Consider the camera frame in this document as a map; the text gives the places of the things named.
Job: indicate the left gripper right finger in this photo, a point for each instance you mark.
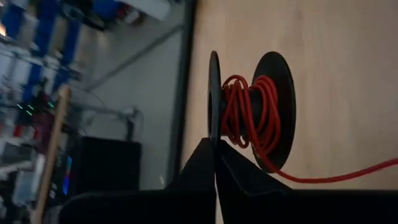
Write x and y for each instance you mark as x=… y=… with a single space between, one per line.
x=280 y=208

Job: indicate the light wooden board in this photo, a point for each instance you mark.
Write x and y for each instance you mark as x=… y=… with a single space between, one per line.
x=53 y=149

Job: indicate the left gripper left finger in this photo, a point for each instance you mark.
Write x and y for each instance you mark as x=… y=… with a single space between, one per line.
x=155 y=208

